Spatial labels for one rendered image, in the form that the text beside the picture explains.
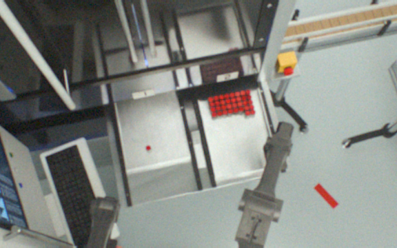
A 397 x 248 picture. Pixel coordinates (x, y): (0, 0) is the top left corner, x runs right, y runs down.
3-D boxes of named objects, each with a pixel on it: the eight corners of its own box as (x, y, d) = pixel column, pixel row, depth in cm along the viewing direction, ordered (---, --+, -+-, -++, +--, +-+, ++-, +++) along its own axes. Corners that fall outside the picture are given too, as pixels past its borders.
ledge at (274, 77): (262, 53, 220) (262, 52, 218) (291, 47, 221) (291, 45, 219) (271, 82, 216) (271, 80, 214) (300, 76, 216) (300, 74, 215)
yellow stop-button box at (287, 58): (273, 58, 208) (275, 49, 201) (289, 54, 209) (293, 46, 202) (278, 74, 206) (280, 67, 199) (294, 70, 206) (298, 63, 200)
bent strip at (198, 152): (191, 136, 206) (191, 131, 200) (198, 134, 206) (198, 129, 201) (198, 168, 202) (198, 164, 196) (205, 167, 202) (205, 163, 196)
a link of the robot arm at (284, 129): (265, 144, 163) (290, 152, 162) (274, 112, 166) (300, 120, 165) (263, 153, 175) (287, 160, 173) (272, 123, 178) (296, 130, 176)
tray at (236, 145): (198, 102, 211) (198, 99, 207) (258, 90, 212) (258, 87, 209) (215, 180, 200) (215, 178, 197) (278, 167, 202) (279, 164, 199)
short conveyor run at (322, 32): (263, 65, 220) (267, 49, 205) (254, 34, 225) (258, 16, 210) (413, 34, 225) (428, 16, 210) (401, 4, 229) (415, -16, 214)
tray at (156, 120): (113, 95, 212) (112, 91, 208) (173, 83, 213) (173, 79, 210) (127, 171, 201) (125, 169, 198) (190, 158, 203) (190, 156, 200)
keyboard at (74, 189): (45, 157, 211) (43, 156, 209) (76, 145, 213) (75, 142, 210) (75, 246, 200) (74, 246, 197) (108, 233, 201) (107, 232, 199)
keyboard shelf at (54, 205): (22, 162, 213) (20, 160, 211) (85, 138, 216) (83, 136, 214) (54, 263, 200) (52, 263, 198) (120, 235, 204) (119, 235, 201)
